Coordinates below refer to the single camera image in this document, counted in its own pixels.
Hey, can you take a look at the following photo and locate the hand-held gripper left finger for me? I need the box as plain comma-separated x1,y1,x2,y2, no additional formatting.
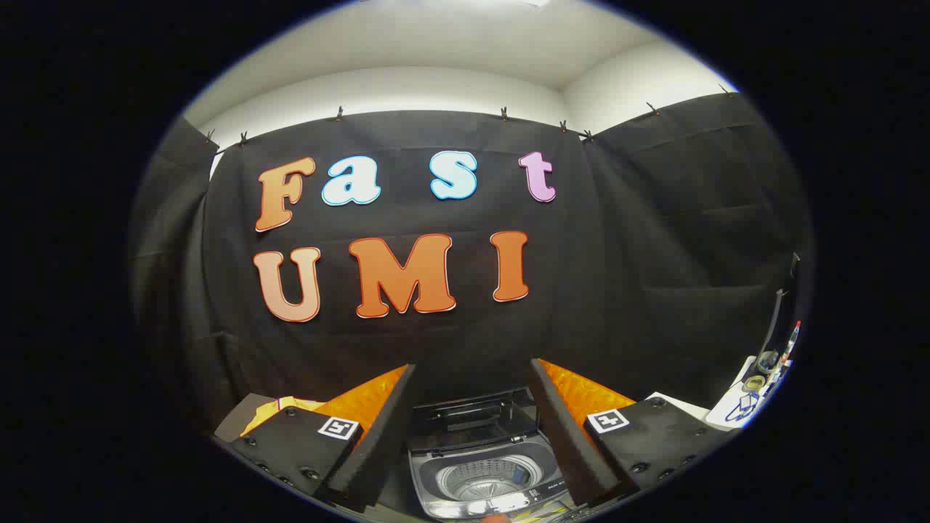
231,363,417,514

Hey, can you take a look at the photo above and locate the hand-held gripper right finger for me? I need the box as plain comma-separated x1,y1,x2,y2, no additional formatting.
528,357,735,508

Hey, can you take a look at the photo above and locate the small grey washing machine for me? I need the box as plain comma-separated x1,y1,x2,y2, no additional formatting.
407,434,576,521

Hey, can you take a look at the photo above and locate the dark washing machine lid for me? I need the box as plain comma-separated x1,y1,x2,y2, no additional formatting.
411,387,543,455

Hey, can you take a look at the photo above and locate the yellow polo shirt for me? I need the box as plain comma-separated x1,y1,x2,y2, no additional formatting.
241,396,326,437

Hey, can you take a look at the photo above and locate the grey mat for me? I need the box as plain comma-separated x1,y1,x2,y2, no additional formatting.
214,393,278,441

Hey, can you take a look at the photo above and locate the black backdrop cloth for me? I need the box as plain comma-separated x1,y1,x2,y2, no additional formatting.
131,91,814,437

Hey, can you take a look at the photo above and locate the red and blue pen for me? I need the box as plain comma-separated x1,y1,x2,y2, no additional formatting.
780,320,802,365

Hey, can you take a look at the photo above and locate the row of small cloth clips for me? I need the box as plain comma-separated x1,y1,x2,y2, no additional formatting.
206,84,731,146

